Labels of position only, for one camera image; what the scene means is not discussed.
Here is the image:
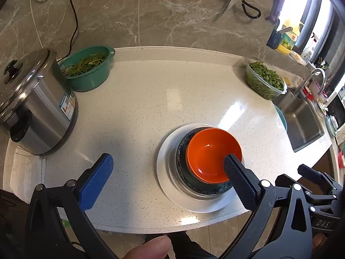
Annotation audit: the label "green plastic colander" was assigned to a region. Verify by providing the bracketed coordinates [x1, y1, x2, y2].
[59, 46, 116, 92]

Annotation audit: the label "white cloth under cooker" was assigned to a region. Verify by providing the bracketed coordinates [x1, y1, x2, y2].
[9, 146, 46, 204]

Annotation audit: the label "blue green patterned bowl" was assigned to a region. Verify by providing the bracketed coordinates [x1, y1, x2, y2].
[175, 127, 232, 197]

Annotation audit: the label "blue utensil cup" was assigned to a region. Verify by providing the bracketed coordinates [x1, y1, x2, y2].
[267, 26, 293, 50]

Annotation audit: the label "chrome faucet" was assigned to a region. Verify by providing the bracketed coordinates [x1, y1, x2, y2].
[293, 68, 327, 98]

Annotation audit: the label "orange plastic bowl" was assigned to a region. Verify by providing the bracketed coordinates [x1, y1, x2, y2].
[185, 128, 243, 184]

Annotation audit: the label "person's left hand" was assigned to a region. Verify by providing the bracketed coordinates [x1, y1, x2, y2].
[123, 236, 172, 259]

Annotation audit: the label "stainless steel rice cooker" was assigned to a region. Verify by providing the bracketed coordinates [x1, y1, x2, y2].
[1, 48, 78, 156]

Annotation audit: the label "yellow dish soap bottle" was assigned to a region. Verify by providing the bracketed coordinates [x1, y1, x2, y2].
[277, 25, 300, 54]

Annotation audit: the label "clear bowl of greens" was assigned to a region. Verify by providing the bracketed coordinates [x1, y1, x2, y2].
[245, 58, 287, 101]

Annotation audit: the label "stainless steel sink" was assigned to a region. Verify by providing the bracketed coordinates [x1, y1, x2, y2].
[273, 90, 324, 152]

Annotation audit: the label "person's right hand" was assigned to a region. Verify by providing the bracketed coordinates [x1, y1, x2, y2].
[312, 233, 328, 252]

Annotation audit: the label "white spray bottle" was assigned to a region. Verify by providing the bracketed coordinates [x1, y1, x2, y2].
[301, 32, 319, 63]

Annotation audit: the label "purple hanging utensil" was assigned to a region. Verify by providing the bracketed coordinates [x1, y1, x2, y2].
[266, 0, 285, 24]

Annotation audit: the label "leafy greens in colander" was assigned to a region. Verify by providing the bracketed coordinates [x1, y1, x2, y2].
[61, 52, 107, 77]

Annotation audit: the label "kitchen scissors on wall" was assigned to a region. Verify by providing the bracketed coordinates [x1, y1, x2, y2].
[219, 0, 261, 19]

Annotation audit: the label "yellow sponge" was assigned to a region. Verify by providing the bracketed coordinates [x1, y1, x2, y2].
[284, 77, 293, 86]

